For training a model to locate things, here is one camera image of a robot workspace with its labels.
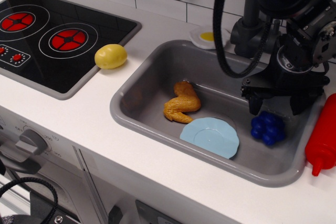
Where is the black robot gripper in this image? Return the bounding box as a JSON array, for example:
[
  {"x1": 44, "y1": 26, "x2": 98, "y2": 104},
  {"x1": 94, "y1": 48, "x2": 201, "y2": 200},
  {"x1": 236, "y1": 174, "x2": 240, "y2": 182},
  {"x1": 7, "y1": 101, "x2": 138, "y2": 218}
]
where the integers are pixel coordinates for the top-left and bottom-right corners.
[{"x1": 241, "y1": 44, "x2": 330, "y2": 115}]

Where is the blue toy blueberry cluster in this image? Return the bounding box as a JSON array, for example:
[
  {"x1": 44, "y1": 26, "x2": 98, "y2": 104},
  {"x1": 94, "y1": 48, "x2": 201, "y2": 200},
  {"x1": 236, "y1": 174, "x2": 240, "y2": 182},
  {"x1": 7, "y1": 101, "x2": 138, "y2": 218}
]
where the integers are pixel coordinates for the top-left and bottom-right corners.
[{"x1": 250, "y1": 111, "x2": 286, "y2": 146}]

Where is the red ketchup bottle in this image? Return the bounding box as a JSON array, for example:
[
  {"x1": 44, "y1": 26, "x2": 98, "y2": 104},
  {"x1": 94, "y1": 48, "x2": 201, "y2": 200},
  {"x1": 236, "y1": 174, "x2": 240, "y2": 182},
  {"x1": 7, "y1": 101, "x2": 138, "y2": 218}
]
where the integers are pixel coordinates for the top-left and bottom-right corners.
[{"x1": 305, "y1": 94, "x2": 335, "y2": 177}]

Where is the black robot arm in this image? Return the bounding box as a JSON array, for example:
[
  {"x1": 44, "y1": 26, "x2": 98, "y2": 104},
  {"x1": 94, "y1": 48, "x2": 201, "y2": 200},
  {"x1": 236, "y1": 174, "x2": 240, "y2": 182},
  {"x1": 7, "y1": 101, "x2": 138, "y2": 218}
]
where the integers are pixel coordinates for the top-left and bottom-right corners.
[{"x1": 241, "y1": 0, "x2": 335, "y2": 115}]

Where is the light blue toy plate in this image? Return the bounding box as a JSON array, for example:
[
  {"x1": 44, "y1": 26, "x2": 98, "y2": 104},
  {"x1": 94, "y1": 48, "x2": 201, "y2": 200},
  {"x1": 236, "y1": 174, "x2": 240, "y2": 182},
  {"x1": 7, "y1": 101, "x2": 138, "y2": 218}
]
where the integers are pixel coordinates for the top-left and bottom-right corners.
[{"x1": 180, "y1": 118, "x2": 239, "y2": 159}]

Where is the grey toy sink basin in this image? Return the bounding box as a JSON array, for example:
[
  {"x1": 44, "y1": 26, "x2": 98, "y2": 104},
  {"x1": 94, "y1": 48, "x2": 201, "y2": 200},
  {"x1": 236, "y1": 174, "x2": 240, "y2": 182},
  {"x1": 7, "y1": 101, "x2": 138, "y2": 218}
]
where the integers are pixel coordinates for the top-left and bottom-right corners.
[{"x1": 110, "y1": 40, "x2": 326, "y2": 187}]

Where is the dark grey toy faucet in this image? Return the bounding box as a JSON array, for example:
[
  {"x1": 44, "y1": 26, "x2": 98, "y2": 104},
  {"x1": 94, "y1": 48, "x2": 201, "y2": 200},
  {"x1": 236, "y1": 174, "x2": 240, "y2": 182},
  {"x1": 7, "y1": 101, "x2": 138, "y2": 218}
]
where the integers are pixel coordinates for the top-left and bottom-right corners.
[{"x1": 171, "y1": 0, "x2": 282, "y2": 59}]

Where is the toy chicken wing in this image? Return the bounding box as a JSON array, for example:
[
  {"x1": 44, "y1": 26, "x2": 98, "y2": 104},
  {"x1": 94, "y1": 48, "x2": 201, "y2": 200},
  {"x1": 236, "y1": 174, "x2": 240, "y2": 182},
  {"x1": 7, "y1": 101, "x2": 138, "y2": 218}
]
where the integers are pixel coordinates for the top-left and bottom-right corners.
[{"x1": 163, "y1": 81, "x2": 201, "y2": 124}]

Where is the toy fried egg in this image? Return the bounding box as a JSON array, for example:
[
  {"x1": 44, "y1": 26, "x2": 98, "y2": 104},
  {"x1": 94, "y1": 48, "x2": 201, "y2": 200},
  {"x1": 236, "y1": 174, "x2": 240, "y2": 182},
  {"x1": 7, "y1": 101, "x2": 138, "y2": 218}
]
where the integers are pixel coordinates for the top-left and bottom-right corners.
[{"x1": 189, "y1": 26, "x2": 216, "y2": 50}]

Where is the yellow toy potato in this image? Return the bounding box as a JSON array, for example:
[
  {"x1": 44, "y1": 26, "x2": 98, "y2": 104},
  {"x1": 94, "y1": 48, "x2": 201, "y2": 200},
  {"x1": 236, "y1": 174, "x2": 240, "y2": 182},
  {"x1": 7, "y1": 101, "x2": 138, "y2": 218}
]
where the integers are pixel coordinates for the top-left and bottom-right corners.
[{"x1": 94, "y1": 44, "x2": 128, "y2": 69}]

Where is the white toy oven front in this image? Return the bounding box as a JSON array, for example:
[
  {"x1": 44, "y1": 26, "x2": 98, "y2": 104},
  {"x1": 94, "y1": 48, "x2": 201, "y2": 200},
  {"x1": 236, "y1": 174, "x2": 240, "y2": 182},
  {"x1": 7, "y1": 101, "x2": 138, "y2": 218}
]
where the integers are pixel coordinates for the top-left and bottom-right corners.
[{"x1": 0, "y1": 105, "x2": 111, "y2": 224}]

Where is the black toy stove top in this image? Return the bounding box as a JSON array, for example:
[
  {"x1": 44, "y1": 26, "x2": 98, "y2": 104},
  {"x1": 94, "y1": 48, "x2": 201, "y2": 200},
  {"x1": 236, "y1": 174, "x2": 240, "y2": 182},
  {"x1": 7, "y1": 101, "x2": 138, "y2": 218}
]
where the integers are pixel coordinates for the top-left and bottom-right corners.
[{"x1": 1, "y1": 0, "x2": 141, "y2": 100}]

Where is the grey oven knob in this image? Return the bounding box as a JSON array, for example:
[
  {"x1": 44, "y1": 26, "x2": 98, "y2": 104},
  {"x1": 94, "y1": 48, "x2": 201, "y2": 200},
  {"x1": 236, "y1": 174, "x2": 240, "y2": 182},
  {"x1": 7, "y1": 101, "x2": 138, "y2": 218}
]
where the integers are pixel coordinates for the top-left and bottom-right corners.
[{"x1": 15, "y1": 129, "x2": 48, "y2": 155}]

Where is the black braided cable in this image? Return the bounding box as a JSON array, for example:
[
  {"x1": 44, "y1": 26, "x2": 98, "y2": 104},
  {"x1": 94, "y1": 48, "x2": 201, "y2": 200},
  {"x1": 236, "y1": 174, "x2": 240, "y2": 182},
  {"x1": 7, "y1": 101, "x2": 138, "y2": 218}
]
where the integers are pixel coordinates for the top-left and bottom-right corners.
[{"x1": 213, "y1": 0, "x2": 274, "y2": 79}]

